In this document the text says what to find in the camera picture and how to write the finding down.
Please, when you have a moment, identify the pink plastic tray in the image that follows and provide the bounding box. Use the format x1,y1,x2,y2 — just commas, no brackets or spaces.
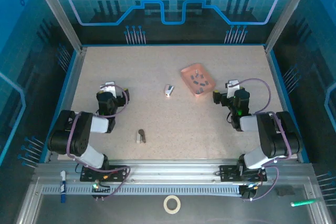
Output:
180,62,216,99

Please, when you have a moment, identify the left black controller board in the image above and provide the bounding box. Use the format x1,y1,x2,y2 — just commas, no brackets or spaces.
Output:
91,180,111,201

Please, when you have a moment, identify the black controller board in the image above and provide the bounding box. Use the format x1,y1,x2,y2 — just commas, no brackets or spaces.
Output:
239,182,260,201
91,180,111,201

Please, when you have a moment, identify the right black controller board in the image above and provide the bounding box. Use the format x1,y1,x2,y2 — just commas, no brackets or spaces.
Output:
239,182,260,201

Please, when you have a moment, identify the blue marker pen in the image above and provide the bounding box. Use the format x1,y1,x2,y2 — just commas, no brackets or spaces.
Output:
60,170,67,204

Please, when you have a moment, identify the masking tape roll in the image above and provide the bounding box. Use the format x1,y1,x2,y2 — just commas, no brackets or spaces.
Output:
163,195,182,215

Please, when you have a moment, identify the green pen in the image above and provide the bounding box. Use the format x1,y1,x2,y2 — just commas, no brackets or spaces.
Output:
290,198,322,207

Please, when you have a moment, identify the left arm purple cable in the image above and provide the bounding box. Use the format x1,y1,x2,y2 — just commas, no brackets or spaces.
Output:
67,84,131,201

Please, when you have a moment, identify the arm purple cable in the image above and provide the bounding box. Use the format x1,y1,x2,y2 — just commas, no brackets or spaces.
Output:
236,78,292,202
67,84,131,201

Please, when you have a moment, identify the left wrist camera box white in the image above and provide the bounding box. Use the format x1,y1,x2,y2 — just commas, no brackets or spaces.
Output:
99,81,117,98

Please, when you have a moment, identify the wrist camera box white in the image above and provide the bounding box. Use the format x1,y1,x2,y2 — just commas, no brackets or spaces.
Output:
99,81,117,98
226,79,240,98

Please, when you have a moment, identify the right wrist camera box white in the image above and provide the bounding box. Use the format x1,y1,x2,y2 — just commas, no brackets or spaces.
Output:
226,79,240,98

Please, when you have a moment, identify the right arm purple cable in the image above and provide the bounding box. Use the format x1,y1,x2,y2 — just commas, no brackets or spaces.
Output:
236,78,292,202

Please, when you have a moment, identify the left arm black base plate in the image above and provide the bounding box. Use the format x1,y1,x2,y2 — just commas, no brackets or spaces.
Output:
80,165,127,183

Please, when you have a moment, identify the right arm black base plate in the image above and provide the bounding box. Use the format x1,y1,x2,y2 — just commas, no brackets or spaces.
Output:
219,165,268,183

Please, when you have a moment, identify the aluminium mounting rail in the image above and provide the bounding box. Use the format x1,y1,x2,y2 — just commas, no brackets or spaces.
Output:
34,158,313,186

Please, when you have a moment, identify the slotted grey cable duct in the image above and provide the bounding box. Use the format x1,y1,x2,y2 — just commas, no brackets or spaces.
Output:
41,185,244,196

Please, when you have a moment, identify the aluminium frame post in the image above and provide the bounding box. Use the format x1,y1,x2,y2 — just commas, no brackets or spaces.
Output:
28,0,83,53
264,0,317,53

